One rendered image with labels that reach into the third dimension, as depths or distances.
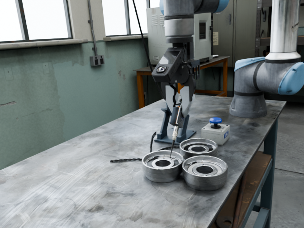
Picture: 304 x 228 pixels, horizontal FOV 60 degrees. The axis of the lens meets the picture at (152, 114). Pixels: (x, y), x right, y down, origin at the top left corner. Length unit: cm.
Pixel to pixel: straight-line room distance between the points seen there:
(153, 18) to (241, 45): 182
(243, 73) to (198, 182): 60
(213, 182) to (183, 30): 36
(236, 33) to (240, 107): 342
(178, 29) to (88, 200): 45
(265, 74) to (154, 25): 219
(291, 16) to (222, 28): 357
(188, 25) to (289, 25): 44
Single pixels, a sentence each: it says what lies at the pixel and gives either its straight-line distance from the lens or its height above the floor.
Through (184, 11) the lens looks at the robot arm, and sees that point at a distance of 69.
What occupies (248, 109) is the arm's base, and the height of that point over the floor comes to 84.
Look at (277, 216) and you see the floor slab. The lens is 195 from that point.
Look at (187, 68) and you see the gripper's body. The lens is 68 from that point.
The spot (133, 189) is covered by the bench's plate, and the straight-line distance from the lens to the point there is 65.
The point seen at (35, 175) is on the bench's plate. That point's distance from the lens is 80.
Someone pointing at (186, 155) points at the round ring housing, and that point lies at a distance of 72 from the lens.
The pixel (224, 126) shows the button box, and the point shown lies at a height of 85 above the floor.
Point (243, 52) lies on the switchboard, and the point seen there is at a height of 80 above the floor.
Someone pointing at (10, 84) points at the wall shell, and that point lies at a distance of 216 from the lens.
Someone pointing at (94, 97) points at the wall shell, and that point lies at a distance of 267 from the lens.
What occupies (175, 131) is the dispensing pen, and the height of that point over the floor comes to 89.
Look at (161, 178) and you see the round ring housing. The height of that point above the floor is 82.
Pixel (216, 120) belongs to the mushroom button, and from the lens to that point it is 86.
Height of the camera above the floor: 114
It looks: 17 degrees down
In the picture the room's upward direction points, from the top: 4 degrees counter-clockwise
